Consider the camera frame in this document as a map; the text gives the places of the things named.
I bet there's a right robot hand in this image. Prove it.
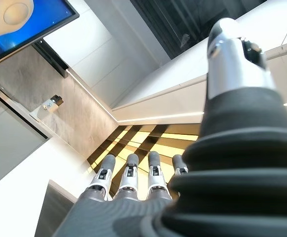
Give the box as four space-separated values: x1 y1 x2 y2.
52 18 287 237

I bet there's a white upper cabinet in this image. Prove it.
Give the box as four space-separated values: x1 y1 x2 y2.
110 0 287 124

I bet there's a black glass panel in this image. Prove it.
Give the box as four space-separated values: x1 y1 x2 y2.
130 0 268 60

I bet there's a small wall bracket camera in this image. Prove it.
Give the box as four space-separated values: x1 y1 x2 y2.
30 94 64 122

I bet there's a black monitor mount bar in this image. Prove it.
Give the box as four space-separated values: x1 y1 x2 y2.
32 39 69 79

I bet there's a blue screen wall monitor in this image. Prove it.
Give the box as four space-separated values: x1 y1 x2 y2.
0 0 80 71

